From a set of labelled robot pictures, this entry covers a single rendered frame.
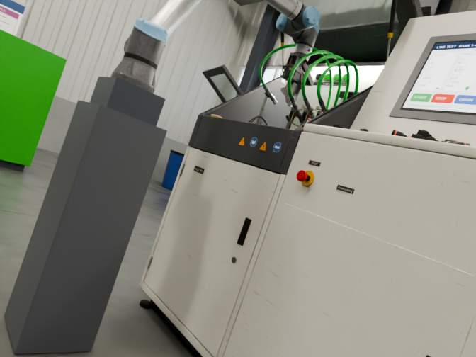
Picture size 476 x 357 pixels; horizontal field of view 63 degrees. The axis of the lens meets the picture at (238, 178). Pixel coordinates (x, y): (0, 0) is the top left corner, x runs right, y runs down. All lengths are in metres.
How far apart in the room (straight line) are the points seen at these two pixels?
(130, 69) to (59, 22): 6.72
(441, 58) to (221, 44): 8.15
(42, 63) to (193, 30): 4.96
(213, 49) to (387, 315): 8.58
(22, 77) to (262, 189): 3.55
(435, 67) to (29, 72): 3.89
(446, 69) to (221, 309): 1.14
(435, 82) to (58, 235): 1.31
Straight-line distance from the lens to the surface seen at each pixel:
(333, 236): 1.16
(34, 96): 4.63
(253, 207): 1.40
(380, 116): 1.50
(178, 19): 1.59
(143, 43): 1.38
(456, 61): 1.53
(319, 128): 1.30
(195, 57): 9.04
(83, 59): 8.08
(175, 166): 7.81
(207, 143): 1.76
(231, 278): 1.44
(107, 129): 1.26
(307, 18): 1.64
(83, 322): 1.46
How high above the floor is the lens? 0.74
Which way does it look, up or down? 1 degrees down
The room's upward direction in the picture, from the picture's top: 19 degrees clockwise
